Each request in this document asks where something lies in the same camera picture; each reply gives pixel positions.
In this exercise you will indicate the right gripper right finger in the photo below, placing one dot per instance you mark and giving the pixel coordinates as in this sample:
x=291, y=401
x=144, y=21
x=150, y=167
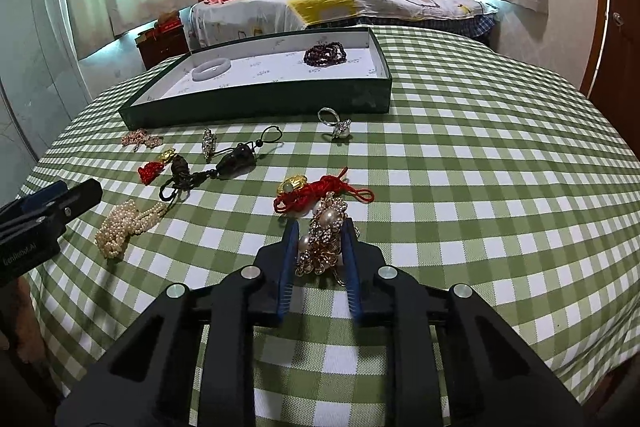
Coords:
x=451, y=358

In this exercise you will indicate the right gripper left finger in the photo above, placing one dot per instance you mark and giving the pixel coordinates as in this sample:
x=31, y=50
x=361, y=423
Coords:
x=190, y=349

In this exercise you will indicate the small red tassel charm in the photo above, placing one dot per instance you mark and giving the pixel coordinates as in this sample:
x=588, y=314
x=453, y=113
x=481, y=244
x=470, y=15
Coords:
x=152, y=169

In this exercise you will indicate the silver rhinestone hair clip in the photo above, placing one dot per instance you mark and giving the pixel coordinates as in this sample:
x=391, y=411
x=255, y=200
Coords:
x=209, y=144

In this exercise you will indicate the pearl crystal brooch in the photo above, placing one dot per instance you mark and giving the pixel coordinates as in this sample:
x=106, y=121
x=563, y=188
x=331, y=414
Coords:
x=320, y=249

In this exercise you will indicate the black tassel pendant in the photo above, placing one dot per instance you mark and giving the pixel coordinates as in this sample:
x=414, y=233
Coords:
x=237, y=159

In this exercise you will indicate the red cord gold charm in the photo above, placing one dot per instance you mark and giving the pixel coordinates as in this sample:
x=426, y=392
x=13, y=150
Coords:
x=296, y=194

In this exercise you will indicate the white jade bangle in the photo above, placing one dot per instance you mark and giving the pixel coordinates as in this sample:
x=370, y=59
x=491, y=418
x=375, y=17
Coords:
x=210, y=69

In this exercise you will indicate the dark green jewelry tray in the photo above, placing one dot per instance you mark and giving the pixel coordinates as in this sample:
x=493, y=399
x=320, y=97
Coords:
x=290, y=74

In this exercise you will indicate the person's left hand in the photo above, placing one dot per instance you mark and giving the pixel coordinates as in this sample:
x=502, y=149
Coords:
x=19, y=322

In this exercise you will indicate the glass wardrobe door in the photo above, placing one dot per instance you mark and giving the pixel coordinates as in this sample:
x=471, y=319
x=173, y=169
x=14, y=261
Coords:
x=41, y=89

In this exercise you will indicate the green checkered tablecloth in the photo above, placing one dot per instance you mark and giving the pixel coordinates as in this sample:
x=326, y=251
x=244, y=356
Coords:
x=486, y=171

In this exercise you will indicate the dark wooden nightstand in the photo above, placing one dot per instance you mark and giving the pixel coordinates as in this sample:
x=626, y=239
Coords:
x=156, y=44

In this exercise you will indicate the red box on nightstand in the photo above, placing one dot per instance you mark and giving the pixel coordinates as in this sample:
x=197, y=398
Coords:
x=167, y=25

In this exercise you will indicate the brown wooden door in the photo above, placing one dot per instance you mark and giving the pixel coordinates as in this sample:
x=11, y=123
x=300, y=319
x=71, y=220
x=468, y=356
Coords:
x=612, y=76

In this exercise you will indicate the bed with patterned cover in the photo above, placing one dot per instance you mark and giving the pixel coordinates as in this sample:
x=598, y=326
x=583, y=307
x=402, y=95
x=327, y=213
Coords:
x=211, y=21

